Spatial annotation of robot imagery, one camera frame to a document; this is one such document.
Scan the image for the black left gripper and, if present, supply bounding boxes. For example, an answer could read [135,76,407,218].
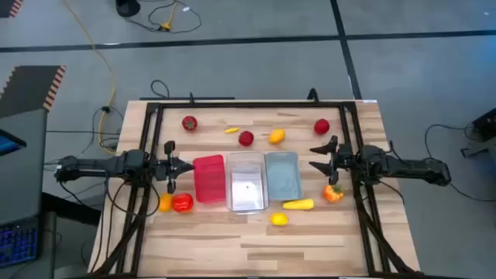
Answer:
[154,140,196,195]

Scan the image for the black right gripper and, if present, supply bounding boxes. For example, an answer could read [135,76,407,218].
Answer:
[308,135,355,185]

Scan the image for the round red fruit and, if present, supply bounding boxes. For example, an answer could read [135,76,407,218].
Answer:
[238,130,256,148]
[313,118,331,136]

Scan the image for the large red bell pepper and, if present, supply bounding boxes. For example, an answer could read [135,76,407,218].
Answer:
[171,192,195,214]

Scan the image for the orange oval fruit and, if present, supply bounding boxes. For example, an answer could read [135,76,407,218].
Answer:
[158,192,174,213]

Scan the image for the red tomato with dark stem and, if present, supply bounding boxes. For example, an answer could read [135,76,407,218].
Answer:
[181,115,199,133]

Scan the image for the yellow corn cob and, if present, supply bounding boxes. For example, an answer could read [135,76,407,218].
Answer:
[281,198,315,212]

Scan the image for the red plastic bin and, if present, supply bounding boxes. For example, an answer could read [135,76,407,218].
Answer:
[192,153,227,205]

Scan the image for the orange bell pepper green stem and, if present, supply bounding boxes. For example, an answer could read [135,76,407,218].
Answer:
[322,184,346,205]

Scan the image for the light blue plastic bin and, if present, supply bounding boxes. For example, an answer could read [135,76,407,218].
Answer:
[264,150,305,202]

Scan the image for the yellow-orange mango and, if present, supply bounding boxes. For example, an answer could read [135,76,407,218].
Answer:
[268,128,287,146]

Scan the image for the clear plastic bin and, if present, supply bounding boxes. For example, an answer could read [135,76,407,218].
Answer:
[225,150,270,215]

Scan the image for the thin black bar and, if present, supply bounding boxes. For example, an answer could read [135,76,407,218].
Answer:
[139,95,236,102]

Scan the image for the yellow lemon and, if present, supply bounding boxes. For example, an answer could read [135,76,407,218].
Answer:
[269,212,290,227]

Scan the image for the grey desk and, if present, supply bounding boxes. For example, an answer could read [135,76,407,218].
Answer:
[0,108,50,226]

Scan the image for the black equipment box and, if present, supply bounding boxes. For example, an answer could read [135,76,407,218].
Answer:
[470,107,496,143]

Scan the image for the black round floor object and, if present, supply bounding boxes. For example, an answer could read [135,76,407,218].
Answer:
[115,0,142,19]

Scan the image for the dark mat orange striped edge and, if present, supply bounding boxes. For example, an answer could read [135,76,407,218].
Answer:
[0,0,25,19]
[0,64,68,119]

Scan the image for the screen with blue display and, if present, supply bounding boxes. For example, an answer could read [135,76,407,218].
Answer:
[0,129,28,157]

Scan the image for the keyboard with blue backlight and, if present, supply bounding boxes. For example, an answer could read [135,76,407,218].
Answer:
[0,222,40,269]

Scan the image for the black cable under left arm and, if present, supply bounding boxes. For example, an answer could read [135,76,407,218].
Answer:
[57,178,162,219]

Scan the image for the small black cable loop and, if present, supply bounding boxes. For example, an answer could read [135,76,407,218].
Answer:
[150,79,171,100]

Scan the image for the black metal table frame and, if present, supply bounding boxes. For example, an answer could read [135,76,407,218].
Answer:
[91,99,424,279]

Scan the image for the black cables beside table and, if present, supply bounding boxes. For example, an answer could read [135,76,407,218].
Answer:
[43,104,126,166]

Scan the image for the black cable to equipment box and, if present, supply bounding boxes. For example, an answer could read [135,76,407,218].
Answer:
[423,122,496,203]

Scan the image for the yellow floor cable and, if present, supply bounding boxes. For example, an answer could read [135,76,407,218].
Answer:
[63,0,118,147]

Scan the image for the black floor cable loop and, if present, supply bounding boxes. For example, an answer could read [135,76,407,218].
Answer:
[126,0,203,35]

